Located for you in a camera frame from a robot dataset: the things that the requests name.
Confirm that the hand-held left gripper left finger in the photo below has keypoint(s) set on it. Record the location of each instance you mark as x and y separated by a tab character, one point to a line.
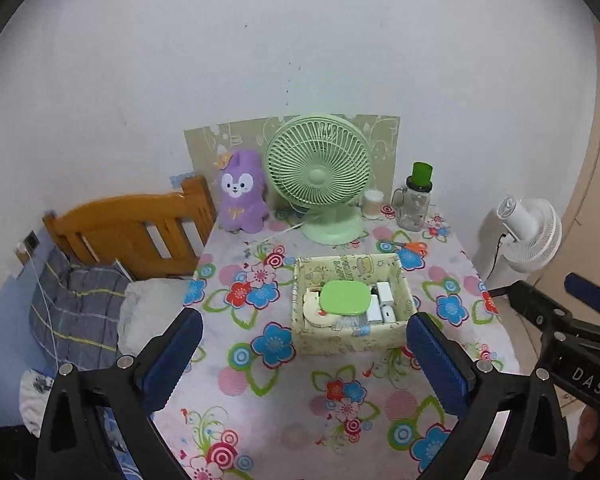
175	355

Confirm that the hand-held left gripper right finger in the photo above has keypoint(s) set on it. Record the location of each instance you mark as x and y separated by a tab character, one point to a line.
437	362

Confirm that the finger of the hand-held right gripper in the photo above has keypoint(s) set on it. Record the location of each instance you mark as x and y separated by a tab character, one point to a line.
587	292
535	305

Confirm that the long white box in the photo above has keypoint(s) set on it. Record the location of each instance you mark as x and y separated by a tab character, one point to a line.
373	310

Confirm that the large white charger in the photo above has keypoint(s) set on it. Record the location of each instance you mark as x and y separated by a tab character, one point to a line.
384	292

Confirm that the yellow cartoon-print storage box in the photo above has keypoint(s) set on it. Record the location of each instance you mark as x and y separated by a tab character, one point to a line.
350	342

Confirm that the green rounded case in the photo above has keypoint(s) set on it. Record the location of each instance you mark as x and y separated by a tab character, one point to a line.
345	297

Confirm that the beige round compact case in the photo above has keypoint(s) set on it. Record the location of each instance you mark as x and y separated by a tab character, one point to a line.
314	312

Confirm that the person's right hand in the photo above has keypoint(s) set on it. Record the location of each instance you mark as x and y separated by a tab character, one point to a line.
597	440

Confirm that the white pillow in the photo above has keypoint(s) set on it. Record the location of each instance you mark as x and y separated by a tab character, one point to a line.
150	305

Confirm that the white standing fan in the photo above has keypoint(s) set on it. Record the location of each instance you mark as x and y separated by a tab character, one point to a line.
525	235

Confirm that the blue printed sheet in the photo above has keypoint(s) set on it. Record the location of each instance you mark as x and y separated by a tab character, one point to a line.
112	430

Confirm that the grey plaid quilt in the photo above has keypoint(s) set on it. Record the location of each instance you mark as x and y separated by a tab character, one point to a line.
75	310

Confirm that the floral tablecloth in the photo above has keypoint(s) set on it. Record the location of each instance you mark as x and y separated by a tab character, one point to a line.
280	390

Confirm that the white printed cloth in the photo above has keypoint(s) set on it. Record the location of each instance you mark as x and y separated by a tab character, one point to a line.
32	400

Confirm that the wooden bed headboard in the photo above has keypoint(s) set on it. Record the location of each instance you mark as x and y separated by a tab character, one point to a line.
110	215

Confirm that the glass jar with green lid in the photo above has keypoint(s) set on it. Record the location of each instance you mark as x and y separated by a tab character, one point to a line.
412	210

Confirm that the purple plush rabbit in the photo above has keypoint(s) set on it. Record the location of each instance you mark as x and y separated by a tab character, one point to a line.
240	205

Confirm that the clear cotton swab container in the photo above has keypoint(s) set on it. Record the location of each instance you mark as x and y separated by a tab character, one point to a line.
373	205

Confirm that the black cloth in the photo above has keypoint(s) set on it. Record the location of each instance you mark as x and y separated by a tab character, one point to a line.
10	452

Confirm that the green desk fan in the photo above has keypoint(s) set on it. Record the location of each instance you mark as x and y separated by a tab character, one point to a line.
317	177

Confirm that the blue wall sticker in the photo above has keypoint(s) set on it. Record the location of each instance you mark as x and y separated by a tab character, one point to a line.
181	178

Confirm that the wall socket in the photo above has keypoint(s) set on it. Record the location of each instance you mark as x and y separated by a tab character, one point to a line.
31	240

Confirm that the green patterned wall sheet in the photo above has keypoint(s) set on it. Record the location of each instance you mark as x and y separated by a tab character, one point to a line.
205	145

